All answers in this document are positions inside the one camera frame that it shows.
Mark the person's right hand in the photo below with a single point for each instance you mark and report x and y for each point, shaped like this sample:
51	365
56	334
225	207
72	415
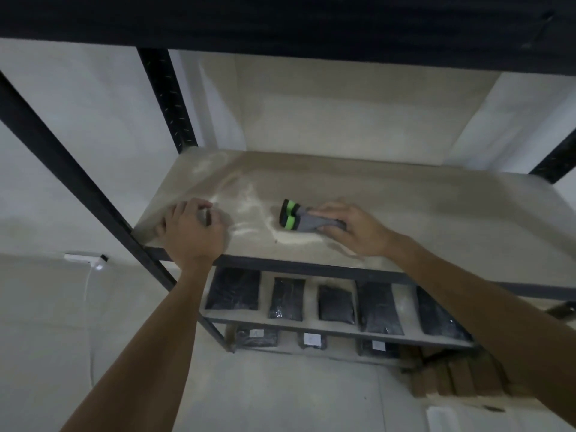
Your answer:
364	236

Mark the person's left hand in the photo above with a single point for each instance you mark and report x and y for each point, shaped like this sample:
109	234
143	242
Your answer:
195	238

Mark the person's right thumb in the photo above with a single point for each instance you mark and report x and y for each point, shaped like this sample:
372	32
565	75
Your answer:
328	210

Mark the person's left thumb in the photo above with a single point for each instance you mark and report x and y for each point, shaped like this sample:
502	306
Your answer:
220	224

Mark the grey handheld tool green rings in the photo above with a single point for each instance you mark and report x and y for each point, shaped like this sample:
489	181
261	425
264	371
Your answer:
306	222

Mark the person's right forearm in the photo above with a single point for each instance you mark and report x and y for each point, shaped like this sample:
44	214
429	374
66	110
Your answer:
486	310

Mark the person's left forearm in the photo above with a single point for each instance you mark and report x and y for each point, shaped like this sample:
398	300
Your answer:
148	350

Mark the black plastic packet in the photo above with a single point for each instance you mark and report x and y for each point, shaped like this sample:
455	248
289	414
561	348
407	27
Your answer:
379	309
235	290
287	299
336	305
441	318

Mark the black packet with white label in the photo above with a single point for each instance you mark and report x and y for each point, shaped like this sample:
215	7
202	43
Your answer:
379	348
255	337
312	341

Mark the white power strip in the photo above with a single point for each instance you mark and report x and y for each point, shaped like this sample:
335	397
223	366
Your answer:
83	257

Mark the black metal shelving rack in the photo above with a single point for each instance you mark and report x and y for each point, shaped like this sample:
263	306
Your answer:
67	171

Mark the stack of brown cardboard boxes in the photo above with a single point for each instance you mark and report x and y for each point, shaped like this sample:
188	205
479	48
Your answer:
463	375

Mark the white flat box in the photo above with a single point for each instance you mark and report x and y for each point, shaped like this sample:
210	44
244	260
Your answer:
450	420

